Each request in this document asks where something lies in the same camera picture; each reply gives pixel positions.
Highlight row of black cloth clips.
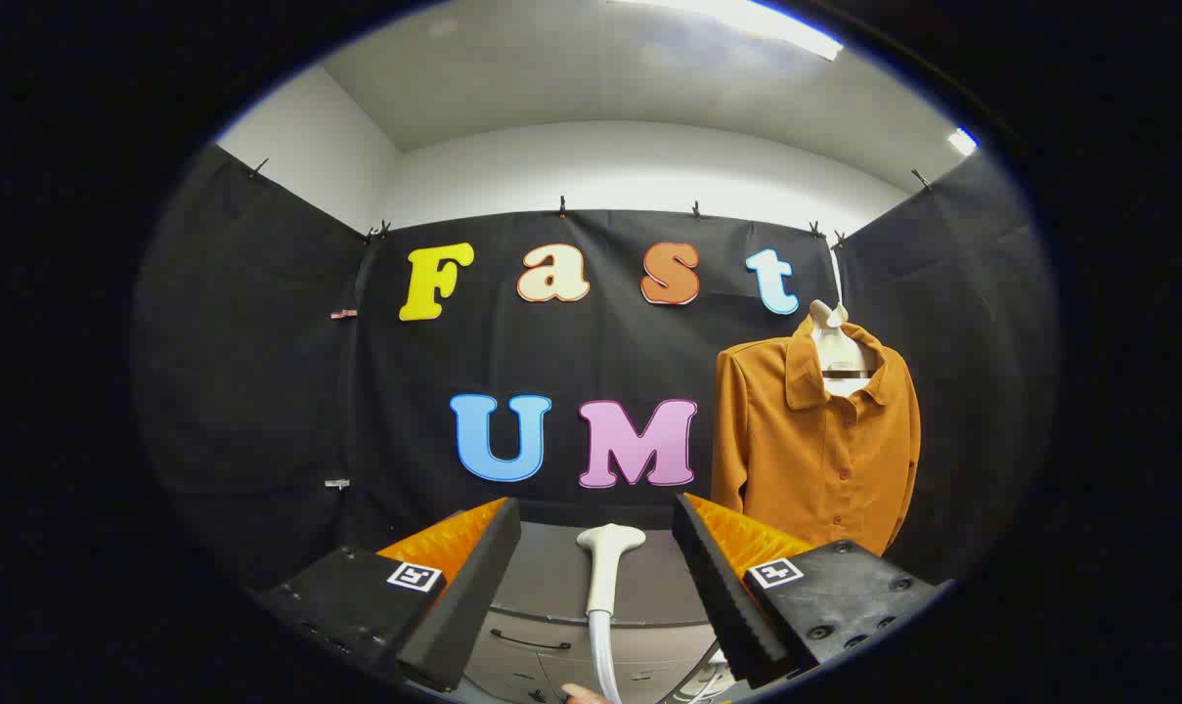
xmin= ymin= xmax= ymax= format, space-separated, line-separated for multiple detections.
xmin=248 ymin=156 xmax=934 ymax=247

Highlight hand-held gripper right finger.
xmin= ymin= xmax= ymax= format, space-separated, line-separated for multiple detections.
xmin=671 ymin=492 xmax=953 ymax=690

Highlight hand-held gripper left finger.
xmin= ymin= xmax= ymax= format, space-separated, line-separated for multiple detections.
xmin=253 ymin=497 xmax=523 ymax=695

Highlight orange button-up shirt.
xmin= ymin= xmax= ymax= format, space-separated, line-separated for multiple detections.
xmin=711 ymin=315 xmax=922 ymax=556

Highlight grey cabinet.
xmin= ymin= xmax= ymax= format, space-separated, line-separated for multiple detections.
xmin=454 ymin=518 xmax=748 ymax=704

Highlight long ceiling light panel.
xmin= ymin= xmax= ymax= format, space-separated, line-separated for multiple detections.
xmin=610 ymin=0 xmax=844 ymax=63

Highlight white garment hanger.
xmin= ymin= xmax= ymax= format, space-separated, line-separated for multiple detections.
xmin=809 ymin=249 xmax=885 ymax=398

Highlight black backdrop cloth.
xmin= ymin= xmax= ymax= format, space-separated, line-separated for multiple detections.
xmin=131 ymin=142 xmax=1056 ymax=588

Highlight white cables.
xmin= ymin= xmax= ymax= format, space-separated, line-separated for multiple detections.
xmin=669 ymin=640 xmax=738 ymax=704

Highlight dark drawer handle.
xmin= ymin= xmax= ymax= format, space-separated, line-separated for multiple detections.
xmin=490 ymin=629 xmax=573 ymax=654

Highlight white garment steamer head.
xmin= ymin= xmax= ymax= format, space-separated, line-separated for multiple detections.
xmin=577 ymin=523 xmax=648 ymax=619

